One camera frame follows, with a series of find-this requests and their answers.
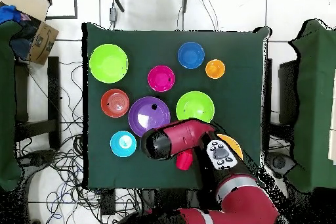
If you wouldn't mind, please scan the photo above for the red plastic cup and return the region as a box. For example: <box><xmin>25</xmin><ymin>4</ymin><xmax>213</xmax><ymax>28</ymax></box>
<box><xmin>175</xmin><ymin>148</ymin><xmax>194</xmax><ymax>171</ymax></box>

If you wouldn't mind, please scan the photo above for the purple plastic bowl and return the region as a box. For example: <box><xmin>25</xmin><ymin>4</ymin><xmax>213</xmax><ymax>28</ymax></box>
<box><xmin>128</xmin><ymin>96</ymin><xmax>171</xmax><ymax>138</ymax></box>

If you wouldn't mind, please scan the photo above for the green plastic bowl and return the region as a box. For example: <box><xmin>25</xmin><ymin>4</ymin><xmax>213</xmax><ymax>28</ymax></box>
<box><xmin>175</xmin><ymin>91</ymin><xmax>215</xmax><ymax>123</ymax></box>
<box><xmin>89</xmin><ymin>43</ymin><xmax>129</xmax><ymax>84</ymax></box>

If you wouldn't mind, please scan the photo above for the pink plastic bowl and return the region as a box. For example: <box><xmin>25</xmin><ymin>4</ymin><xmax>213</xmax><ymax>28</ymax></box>
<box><xmin>147</xmin><ymin>65</ymin><xmax>176</xmax><ymax>93</ymax></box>

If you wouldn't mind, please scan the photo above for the red-orange plastic bowl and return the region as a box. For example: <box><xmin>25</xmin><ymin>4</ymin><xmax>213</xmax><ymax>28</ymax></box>
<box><xmin>100</xmin><ymin>88</ymin><xmax>131</xmax><ymax>118</ymax></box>

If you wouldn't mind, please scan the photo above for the cyan plastic bowl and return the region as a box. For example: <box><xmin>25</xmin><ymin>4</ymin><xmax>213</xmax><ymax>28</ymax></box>
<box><xmin>109</xmin><ymin>130</ymin><xmax>138</xmax><ymax>158</ymax></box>

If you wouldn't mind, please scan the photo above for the blue plastic bowl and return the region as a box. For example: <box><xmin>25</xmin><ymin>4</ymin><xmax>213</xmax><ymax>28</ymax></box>
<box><xmin>177</xmin><ymin>41</ymin><xmax>205</xmax><ymax>70</ymax></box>

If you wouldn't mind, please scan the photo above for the orange plastic cup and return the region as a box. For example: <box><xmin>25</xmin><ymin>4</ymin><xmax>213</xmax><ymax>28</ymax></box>
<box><xmin>205</xmin><ymin>58</ymin><xmax>226</xmax><ymax>79</ymax></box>

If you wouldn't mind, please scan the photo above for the dark green tablecloth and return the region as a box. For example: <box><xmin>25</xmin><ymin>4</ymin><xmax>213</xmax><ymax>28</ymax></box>
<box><xmin>81</xmin><ymin>22</ymin><xmax>271</xmax><ymax>190</ymax></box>

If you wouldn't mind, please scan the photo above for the large orange plastic bowl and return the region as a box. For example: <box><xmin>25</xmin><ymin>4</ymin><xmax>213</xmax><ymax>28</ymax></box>
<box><xmin>216</xmin><ymin>133</ymin><xmax>244</xmax><ymax>160</ymax></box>

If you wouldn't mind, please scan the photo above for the black power strip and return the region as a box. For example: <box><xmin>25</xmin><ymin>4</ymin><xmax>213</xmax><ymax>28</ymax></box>
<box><xmin>100</xmin><ymin>189</ymin><xmax>116</xmax><ymax>215</ymax></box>

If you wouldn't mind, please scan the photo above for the brown cardboard box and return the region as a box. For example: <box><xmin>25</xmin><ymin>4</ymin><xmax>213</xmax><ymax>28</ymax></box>
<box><xmin>0</xmin><ymin>0</ymin><xmax>60</xmax><ymax>66</ymax></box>

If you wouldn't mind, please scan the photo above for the green cloth covered table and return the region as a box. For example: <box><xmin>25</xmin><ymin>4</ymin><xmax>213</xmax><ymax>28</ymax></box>
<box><xmin>0</xmin><ymin>20</ymin><xmax>23</xmax><ymax>192</ymax></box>
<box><xmin>287</xmin><ymin>18</ymin><xmax>336</xmax><ymax>193</ymax></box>

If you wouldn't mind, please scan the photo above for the blue cloth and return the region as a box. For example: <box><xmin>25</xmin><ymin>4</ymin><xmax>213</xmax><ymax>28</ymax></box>
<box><xmin>0</xmin><ymin>5</ymin><xmax>23</xmax><ymax>24</ymax></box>

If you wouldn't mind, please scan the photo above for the tangle of black cables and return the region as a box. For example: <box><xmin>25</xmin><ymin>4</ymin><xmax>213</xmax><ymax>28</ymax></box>
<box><xmin>15</xmin><ymin>60</ymin><xmax>137</xmax><ymax>224</ymax></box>

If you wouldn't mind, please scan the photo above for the black stool frame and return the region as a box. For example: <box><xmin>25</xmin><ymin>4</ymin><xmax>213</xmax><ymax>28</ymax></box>
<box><xmin>14</xmin><ymin>56</ymin><xmax>62</xmax><ymax>151</ymax></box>
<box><xmin>262</xmin><ymin>58</ymin><xmax>300</xmax><ymax>154</ymax></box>

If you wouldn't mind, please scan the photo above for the black pedestal foot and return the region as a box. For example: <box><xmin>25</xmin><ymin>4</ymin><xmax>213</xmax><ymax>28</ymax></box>
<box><xmin>264</xmin><ymin>151</ymin><xmax>297</xmax><ymax>180</ymax></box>
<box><xmin>18</xmin><ymin>148</ymin><xmax>57</xmax><ymax>168</ymax></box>

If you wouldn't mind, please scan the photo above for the black metal frame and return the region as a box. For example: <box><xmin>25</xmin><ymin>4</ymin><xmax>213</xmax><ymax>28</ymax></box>
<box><xmin>39</xmin><ymin>0</ymin><xmax>79</xmax><ymax>20</ymax></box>

